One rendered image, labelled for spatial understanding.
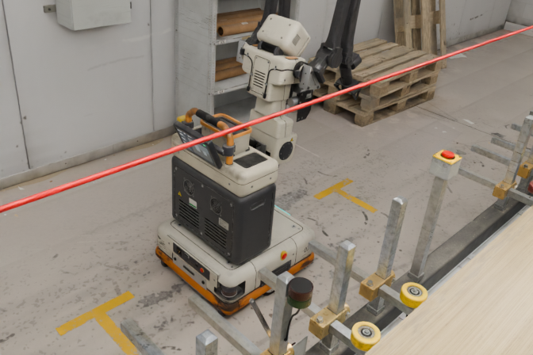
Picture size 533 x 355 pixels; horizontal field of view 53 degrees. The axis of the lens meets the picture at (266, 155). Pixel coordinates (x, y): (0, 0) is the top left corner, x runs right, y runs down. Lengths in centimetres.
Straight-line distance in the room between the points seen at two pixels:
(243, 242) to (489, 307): 122
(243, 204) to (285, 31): 83
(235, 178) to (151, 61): 195
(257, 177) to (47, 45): 184
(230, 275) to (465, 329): 128
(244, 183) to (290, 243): 61
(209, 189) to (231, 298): 54
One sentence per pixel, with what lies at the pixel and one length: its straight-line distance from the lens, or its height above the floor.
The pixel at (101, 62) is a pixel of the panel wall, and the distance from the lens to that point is 393.
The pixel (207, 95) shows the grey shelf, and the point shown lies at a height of 48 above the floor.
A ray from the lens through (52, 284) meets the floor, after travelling 310.
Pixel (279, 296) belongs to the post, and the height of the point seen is 108.
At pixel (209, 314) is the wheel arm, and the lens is 163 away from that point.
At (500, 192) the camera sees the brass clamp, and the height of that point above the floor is 82.
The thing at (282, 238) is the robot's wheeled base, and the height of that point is 28.
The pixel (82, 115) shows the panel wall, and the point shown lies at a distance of 398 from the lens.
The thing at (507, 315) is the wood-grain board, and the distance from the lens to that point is 180.
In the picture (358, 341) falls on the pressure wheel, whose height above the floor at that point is 90.
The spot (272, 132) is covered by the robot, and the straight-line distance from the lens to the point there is 269.
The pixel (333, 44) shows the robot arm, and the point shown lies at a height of 131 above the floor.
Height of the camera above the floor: 202
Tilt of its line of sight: 29 degrees down
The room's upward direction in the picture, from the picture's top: 5 degrees clockwise
